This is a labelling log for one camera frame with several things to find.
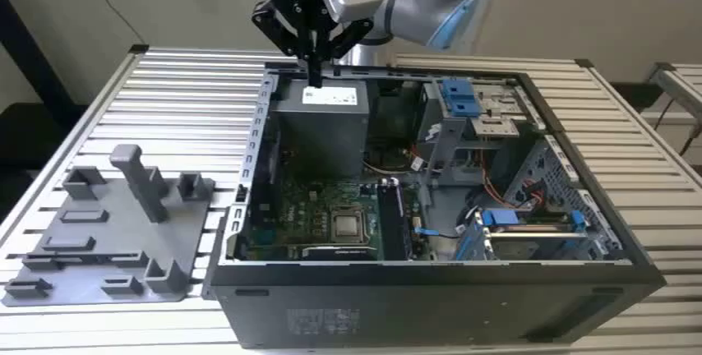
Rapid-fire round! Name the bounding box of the blue drive cage latch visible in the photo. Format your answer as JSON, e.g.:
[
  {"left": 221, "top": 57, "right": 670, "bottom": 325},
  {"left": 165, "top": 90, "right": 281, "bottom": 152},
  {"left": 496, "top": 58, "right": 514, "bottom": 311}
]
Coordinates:
[{"left": 441, "top": 78, "right": 484, "bottom": 118}]

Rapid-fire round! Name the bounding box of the black case fan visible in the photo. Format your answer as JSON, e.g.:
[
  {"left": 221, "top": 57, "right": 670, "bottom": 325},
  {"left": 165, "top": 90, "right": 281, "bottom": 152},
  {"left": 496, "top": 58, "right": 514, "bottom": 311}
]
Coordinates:
[{"left": 490, "top": 136, "right": 542, "bottom": 191}]

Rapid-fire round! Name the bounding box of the silver CPU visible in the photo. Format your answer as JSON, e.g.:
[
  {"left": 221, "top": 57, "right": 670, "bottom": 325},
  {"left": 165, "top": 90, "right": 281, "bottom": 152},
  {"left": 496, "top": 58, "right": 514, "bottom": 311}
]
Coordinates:
[{"left": 331, "top": 213, "right": 367, "bottom": 241}]

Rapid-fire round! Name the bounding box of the grey metal drive cage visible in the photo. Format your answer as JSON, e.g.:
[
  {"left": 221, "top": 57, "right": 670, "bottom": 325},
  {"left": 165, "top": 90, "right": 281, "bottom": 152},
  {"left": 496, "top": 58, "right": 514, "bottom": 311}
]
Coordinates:
[{"left": 415, "top": 77, "right": 545, "bottom": 187}]

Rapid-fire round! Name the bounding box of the grey parts rack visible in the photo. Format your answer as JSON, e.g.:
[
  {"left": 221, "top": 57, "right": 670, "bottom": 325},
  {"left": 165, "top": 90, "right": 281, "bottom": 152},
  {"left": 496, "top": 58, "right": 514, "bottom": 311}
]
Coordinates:
[{"left": 0, "top": 144, "right": 219, "bottom": 307}]

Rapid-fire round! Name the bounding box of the green motherboard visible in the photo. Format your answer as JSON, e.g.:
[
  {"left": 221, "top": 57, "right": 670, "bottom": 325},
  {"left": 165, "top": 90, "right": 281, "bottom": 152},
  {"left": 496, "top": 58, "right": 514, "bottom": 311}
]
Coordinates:
[{"left": 241, "top": 180, "right": 434, "bottom": 261}]

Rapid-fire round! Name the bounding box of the slatted metal side table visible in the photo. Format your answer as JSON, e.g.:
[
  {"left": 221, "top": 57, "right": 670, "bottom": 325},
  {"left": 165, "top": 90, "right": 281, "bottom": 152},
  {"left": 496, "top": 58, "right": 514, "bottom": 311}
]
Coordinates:
[{"left": 644, "top": 62, "right": 702, "bottom": 126}]

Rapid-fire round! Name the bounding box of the black open PC case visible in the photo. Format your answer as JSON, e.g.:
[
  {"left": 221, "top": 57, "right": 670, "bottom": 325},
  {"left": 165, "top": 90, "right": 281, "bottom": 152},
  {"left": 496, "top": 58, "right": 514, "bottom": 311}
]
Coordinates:
[{"left": 201, "top": 61, "right": 669, "bottom": 350}]

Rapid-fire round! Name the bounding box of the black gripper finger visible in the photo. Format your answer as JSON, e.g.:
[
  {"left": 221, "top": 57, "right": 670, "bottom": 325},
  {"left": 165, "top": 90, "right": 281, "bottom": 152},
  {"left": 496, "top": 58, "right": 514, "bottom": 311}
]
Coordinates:
[
  {"left": 317, "top": 20, "right": 375, "bottom": 87},
  {"left": 250, "top": 0, "right": 318, "bottom": 87}
]

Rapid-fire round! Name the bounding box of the blue disk carrier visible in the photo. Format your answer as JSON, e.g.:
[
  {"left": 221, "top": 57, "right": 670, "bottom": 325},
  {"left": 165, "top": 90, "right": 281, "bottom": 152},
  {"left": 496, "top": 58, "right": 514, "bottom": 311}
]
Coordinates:
[{"left": 454, "top": 208, "right": 605, "bottom": 261}]

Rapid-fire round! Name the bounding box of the grey power supply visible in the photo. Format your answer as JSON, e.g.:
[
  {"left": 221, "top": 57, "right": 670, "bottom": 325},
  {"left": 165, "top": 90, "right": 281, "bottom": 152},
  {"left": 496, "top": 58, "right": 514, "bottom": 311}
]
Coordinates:
[{"left": 269, "top": 79, "right": 374, "bottom": 179}]

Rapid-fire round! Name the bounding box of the orange wire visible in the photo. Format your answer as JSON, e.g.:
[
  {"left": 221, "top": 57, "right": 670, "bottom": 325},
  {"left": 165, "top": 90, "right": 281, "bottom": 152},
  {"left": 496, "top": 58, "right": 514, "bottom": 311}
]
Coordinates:
[{"left": 480, "top": 147, "right": 500, "bottom": 206}]

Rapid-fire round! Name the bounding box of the black slanted stand post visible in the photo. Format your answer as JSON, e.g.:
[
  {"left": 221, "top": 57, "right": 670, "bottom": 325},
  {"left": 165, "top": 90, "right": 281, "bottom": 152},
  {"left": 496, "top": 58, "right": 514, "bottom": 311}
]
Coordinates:
[{"left": 0, "top": 0, "right": 76, "bottom": 105}]

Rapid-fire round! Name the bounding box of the blue wire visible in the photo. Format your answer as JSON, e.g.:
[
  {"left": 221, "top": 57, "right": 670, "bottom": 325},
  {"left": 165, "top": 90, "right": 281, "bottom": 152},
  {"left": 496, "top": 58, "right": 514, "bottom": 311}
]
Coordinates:
[{"left": 415, "top": 227, "right": 460, "bottom": 239}]

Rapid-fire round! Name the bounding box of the thin black wall wire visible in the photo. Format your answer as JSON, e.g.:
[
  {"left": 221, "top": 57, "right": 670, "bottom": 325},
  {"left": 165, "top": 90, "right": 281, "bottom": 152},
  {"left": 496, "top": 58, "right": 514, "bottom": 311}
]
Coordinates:
[{"left": 74, "top": 0, "right": 149, "bottom": 46}]

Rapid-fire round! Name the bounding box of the black graphics card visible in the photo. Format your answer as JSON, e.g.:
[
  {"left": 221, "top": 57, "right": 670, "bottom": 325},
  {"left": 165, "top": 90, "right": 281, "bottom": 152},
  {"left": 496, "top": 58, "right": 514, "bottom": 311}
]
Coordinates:
[{"left": 299, "top": 243, "right": 379, "bottom": 261}]

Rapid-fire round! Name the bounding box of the black bulky floor object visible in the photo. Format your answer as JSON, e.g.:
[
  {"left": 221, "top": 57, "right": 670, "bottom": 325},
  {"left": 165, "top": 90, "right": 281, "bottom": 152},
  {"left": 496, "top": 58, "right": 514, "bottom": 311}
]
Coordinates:
[{"left": 0, "top": 102, "right": 83, "bottom": 183}]

